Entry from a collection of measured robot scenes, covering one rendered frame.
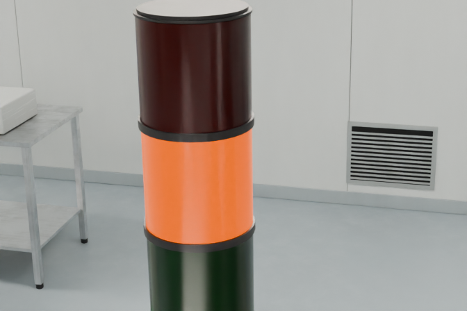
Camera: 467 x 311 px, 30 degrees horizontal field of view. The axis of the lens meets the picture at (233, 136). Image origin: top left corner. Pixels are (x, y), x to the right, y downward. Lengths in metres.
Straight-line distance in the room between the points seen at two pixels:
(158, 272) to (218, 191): 0.05
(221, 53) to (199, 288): 0.10
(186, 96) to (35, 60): 6.24
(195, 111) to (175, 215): 0.05
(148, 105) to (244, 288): 0.10
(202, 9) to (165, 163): 0.07
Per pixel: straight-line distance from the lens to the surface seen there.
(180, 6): 0.37
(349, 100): 5.94
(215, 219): 0.37
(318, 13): 5.83
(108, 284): 5.17
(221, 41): 0.35
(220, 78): 0.35
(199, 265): 0.38
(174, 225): 0.38
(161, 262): 0.39
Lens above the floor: 2.41
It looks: 19 degrees down
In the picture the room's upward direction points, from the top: 1 degrees counter-clockwise
